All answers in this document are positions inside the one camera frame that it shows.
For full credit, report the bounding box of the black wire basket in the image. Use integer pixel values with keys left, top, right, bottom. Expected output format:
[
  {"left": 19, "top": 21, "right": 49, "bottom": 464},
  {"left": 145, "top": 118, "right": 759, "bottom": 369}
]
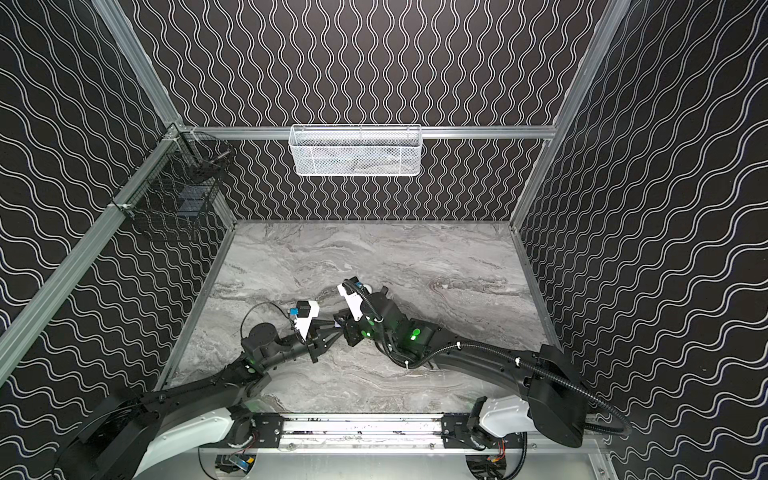
[{"left": 121, "top": 131, "right": 235, "bottom": 244}]

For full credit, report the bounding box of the black corrugated cable conduit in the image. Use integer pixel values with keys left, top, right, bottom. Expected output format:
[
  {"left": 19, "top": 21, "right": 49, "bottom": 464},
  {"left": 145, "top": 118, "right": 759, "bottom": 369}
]
[{"left": 344, "top": 278, "right": 632, "bottom": 436}]

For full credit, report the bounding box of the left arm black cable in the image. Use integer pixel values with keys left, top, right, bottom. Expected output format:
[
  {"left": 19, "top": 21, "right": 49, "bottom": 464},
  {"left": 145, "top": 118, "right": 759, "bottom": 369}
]
[{"left": 239, "top": 301, "right": 295, "bottom": 340}]

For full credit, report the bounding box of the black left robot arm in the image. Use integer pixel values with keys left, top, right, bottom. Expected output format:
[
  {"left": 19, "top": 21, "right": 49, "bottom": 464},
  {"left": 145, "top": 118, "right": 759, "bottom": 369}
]
[{"left": 51, "top": 320, "right": 343, "bottom": 479}]

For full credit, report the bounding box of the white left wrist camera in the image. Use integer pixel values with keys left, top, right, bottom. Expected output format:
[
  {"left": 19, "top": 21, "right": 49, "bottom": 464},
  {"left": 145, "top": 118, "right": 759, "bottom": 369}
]
[{"left": 289, "top": 300, "right": 320, "bottom": 341}]

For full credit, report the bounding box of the white wire mesh basket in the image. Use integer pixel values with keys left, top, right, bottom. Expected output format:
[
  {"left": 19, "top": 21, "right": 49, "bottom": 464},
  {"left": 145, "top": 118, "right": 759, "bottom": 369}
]
[{"left": 288, "top": 124, "right": 424, "bottom": 177}]

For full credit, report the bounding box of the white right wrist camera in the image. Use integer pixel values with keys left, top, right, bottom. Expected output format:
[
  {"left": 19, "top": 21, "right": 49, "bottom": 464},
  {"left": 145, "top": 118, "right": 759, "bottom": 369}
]
[{"left": 337, "top": 279, "right": 372, "bottom": 321}]

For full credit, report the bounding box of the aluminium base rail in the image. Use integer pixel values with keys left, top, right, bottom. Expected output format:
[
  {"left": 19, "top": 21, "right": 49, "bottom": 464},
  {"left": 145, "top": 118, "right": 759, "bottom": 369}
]
[{"left": 119, "top": 411, "right": 613, "bottom": 457}]

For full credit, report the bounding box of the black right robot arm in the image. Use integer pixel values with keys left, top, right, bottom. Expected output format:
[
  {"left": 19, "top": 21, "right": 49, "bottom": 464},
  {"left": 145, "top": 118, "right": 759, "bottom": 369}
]
[{"left": 338, "top": 279, "right": 632, "bottom": 448}]

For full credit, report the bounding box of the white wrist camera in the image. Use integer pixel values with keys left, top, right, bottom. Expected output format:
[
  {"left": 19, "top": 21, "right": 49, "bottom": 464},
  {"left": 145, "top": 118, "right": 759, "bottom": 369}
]
[
  {"left": 289, "top": 300, "right": 320, "bottom": 341},
  {"left": 337, "top": 279, "right": 372, "bottom": 321}
]

